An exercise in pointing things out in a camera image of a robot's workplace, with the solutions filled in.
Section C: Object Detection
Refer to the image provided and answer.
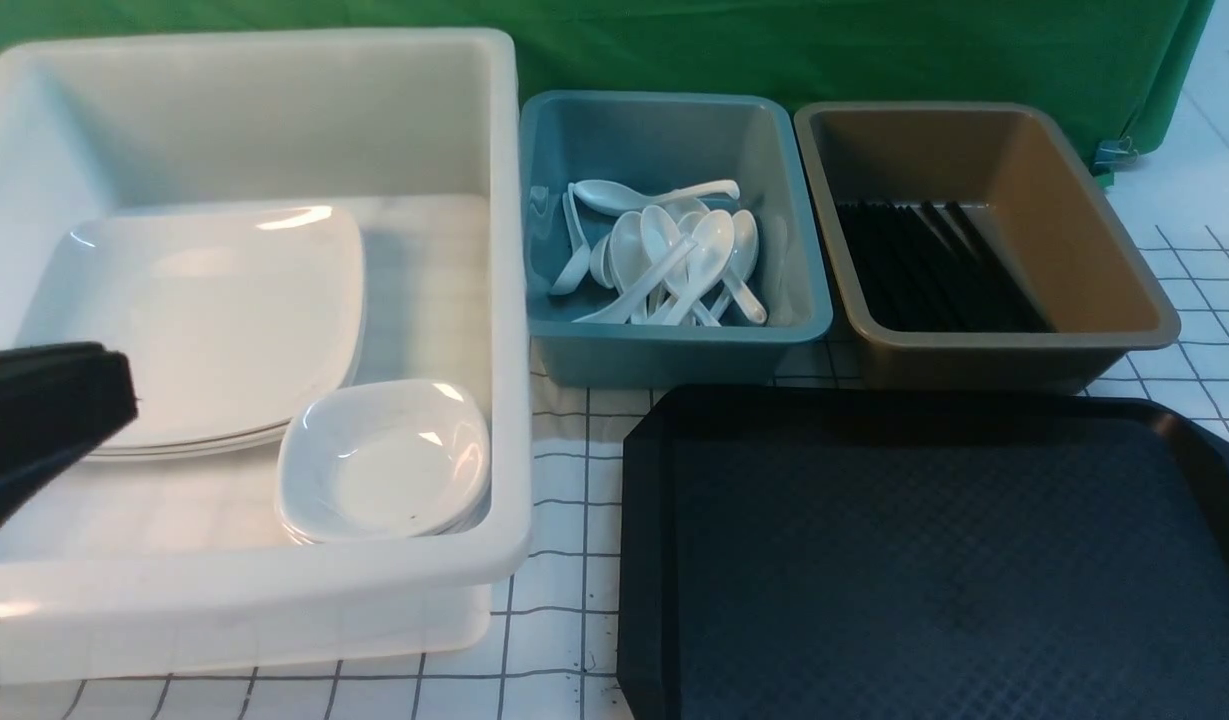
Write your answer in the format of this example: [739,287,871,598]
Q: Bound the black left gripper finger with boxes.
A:
[0,342,138,530]

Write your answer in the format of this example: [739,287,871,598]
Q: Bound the large white square plate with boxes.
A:
[18,204,365,451]

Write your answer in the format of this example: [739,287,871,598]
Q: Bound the white plates in tub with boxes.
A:
[90,322,364,462]

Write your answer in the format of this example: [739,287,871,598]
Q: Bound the large white plastic tub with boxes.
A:
[0,28,532,684]

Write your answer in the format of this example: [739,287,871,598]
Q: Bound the white bowls in tub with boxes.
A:
[275,378,492,544]

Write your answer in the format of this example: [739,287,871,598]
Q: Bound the white checkered tablecloth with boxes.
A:
[0,224,1229,719]

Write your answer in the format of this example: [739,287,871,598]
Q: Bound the pile of white spoons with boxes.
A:
[547,183,769,327]

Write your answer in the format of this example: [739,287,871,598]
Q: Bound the teal plastic bin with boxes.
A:
[521,90,834,389]

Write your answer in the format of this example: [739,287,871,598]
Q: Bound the black plastic serving tray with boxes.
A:
[615,386,1229,719]

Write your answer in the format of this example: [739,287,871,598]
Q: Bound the pile of black chopsticks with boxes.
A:
[834,202,1056,334]

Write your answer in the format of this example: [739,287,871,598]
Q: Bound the brown plastic bin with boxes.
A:
[794,102,1181,393]

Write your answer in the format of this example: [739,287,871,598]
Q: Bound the metal binder clip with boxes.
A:
[1090,136,1141,176]

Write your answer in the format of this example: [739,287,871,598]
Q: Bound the green backdrop cloth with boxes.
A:
[0,1,1212,161]

